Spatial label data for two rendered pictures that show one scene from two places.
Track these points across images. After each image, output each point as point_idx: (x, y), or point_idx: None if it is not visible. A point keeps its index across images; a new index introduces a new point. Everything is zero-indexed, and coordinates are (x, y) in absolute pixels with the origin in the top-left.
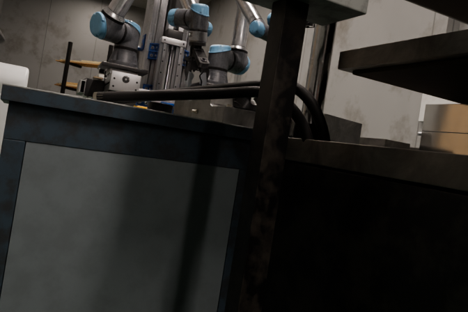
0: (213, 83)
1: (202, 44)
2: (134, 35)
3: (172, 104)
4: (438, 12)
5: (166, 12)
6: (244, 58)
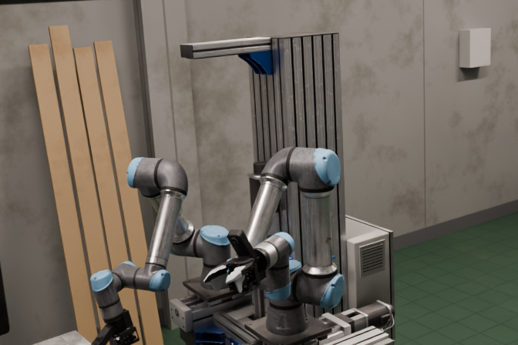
0: (266, 326)
1: (105, 322)
2: (207, 249)
3: (237, 344)
4: None
5: None
6: (312, 288)
